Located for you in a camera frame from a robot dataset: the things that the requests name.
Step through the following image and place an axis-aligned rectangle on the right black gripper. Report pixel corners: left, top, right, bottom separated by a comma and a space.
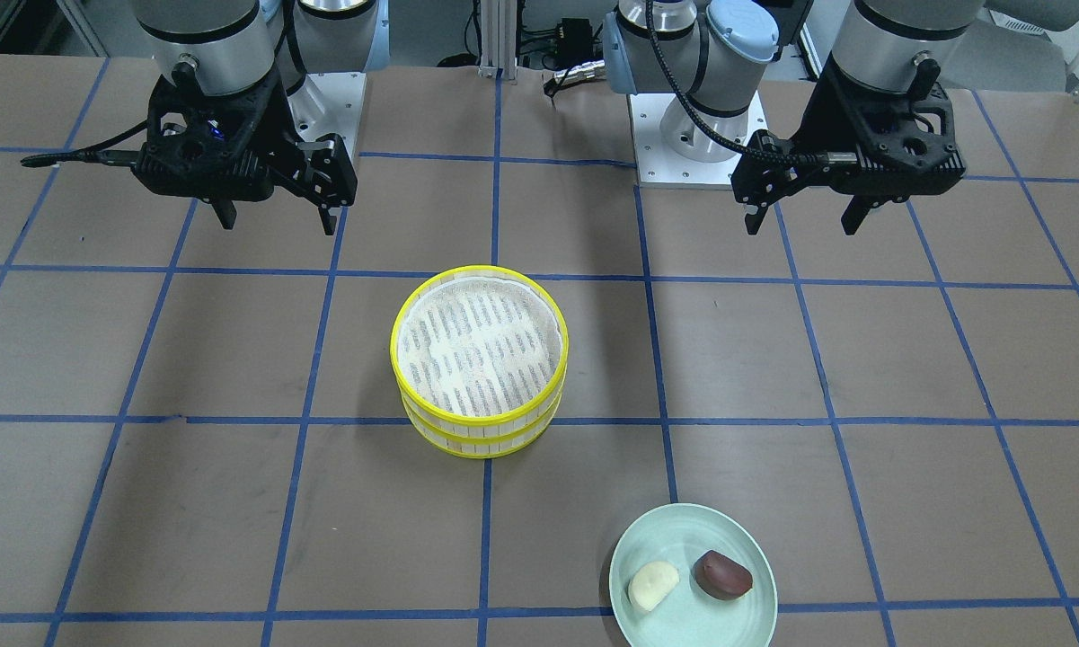
133, 61, 358, 236

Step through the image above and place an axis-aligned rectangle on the yellow steamer layer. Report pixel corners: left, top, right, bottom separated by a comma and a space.
390, 265, 570, 439
401, 393, 562, 459

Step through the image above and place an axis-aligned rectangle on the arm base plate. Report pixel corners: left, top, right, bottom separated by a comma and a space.
288, 71, 369, 160
628, 93, 741, 191

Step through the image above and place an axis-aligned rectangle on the aluminium frame post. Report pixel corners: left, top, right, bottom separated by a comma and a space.
477, 0, 518, 83

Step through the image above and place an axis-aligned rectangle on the white bun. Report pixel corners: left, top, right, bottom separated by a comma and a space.
628, 560, 680, 614

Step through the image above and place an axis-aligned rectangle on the dark red bun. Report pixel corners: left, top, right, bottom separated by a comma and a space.
691, 550, 754, 601

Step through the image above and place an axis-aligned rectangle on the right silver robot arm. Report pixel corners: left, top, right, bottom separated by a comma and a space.
131, 1, 390, 235

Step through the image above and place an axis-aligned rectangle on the light green plate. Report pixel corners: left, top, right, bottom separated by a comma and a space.
607, 503, 778, 646

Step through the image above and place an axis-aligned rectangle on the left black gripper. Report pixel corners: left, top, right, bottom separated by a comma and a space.
730, 58, 967, 236

